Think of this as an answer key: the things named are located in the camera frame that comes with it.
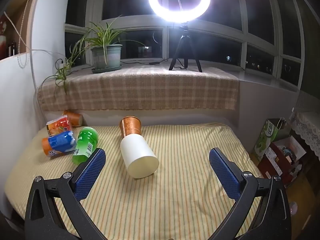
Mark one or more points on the orange red snack packet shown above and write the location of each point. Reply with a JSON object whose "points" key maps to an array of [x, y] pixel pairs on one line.
{"points": [[58, 126]]}

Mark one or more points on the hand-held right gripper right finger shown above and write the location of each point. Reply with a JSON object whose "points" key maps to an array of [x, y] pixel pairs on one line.
{"points": [[225, 175]]}

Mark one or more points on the black tripod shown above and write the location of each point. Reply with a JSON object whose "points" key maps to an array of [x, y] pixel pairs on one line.
{"points": [[183, 42]]}

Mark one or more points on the beige plaid cloth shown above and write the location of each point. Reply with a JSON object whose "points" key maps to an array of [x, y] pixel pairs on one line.
{"points": [[150, 90]]}

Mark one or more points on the white paper cup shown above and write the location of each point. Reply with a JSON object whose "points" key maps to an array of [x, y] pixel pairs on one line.
{"points": [[136, 152]]}

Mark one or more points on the wooden shelf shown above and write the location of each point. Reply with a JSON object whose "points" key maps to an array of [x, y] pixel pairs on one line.
{"points": [[20, 17]]}

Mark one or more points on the copper orange paper cup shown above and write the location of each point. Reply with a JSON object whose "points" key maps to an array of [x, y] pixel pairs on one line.
{"points": [[75, 118], [131, 127]]}

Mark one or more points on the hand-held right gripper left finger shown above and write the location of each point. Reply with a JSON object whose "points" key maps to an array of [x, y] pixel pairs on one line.
{"points": [[90, 173]]}

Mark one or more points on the green pot saucer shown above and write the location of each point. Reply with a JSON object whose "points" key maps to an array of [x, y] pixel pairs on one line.
{"points": [[106, 69]]}

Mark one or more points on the white wall plug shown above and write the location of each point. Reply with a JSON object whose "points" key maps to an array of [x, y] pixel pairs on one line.
{"points": [[60, 63]]}

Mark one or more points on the red cardboard box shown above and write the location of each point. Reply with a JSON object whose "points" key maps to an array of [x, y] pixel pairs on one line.
{"points": [[277, 162]]}

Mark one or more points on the striped yellow bed sheet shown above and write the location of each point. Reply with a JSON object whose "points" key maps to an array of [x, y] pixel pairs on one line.
{"points": [[175, 200]]}

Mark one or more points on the green spider plant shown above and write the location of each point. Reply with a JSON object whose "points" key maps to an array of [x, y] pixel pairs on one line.
{"points": [[100, 35]]}

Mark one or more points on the grey green plant pot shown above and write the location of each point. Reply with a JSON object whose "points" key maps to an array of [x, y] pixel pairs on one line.
{"points": [[110, 56]]}

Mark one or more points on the blue and orange bottle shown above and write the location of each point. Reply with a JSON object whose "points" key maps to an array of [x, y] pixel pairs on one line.
{"points": [[58, 145]]}

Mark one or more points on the green paper bag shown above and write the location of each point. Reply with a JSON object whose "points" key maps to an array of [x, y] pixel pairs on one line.
{"points": [[268, 135]]}

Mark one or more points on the white lace cloth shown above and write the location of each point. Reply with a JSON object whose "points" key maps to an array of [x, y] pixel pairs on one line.
{"points": [[308, 130]]}

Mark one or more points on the green plastic bottle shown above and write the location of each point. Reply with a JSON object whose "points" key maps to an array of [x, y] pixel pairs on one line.
{"points": [[85, 142]]}

